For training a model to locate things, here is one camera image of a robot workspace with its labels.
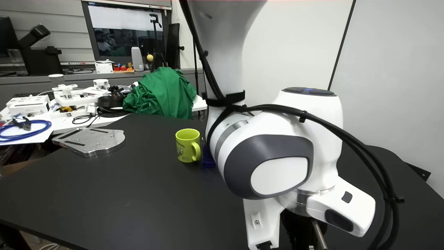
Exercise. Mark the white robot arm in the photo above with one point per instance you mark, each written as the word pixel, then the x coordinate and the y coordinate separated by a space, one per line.
pixel 278 158

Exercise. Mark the yellow-green mug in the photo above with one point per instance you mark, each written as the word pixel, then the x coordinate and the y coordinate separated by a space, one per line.
pixel 188 145

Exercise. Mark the blue drink can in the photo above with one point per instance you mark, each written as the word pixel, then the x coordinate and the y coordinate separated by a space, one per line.
pixel 207 161

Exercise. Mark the green cloth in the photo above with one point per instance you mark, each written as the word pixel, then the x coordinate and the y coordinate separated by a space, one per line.
pixel 164 93

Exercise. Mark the black bag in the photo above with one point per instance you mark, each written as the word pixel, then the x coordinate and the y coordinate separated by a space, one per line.
pixel 112 104

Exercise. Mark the dark monitor screen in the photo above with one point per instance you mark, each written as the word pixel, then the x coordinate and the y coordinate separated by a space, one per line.
pixel 116 30

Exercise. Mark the white side table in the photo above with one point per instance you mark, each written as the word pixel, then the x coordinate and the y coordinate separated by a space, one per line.
pixel 33 119

